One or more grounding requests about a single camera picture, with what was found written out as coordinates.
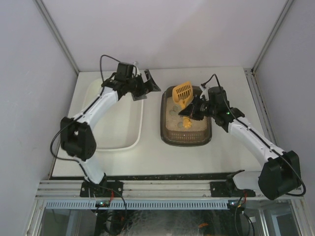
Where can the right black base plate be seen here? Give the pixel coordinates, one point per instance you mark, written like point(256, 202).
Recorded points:
point(222, 189)

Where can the dark brown litter box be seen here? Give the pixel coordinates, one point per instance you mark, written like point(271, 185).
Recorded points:
point(199, 134)

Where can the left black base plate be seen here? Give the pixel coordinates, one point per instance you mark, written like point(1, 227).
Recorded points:
point(106, 190)

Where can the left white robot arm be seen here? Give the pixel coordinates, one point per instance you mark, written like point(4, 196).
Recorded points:
point(76, 133)

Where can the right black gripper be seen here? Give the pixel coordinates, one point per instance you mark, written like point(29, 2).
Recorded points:
point(194, 111)

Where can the left aluminium frame post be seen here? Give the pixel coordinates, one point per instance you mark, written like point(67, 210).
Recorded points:
point(43, 10)

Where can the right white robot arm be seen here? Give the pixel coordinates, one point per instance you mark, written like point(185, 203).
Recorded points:
point(280, 170)

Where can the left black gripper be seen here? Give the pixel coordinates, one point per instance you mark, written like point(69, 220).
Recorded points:
point(141, 86)

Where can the aluminium frame post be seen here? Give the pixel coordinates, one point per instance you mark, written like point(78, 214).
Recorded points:
point(43, 10)
point(276, 27)

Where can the right aluminium frame post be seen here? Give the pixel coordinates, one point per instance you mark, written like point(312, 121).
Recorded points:
point(276, 27)

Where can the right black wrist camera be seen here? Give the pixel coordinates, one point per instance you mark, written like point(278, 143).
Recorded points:
point(216, 94)

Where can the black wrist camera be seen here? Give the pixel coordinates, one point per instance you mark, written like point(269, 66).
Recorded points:
point(216, 94)
point(125, 70)

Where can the yellow litter scoop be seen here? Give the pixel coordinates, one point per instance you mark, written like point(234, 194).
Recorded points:
point(182, 94)

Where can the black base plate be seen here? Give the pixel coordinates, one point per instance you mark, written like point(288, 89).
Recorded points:
point(106, 190)
point(222, 189)

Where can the white plastic tray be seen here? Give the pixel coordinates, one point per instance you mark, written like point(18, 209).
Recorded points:
point(116, 127)

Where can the grey slotted cable duct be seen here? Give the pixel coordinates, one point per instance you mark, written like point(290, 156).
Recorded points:
point(140, 204)

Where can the right aluminium side rail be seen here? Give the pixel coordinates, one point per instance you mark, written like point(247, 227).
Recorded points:
point(260, 105)

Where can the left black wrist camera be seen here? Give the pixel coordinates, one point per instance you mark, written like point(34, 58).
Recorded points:
point(125, 70)

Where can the aluminium front rail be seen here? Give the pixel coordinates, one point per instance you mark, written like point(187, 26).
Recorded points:
point(133, 189)

